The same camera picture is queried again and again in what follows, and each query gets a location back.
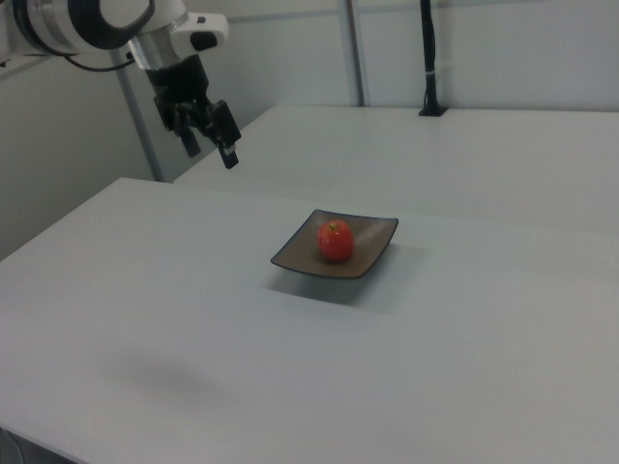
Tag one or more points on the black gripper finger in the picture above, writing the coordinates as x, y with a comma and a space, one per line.
226, 130
191, 142

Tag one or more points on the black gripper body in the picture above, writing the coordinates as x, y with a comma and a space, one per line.
181, 82

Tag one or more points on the red apple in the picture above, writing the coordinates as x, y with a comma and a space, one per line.
334, 241

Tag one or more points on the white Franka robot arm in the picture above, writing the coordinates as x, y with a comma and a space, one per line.
72, 24

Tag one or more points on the square brown ceramic plate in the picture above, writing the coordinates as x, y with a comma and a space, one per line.
300, 253

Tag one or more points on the grey metal partition post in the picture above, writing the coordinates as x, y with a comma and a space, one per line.
355, 53
142, 140

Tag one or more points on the black camera stand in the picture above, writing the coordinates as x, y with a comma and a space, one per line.
429, 48

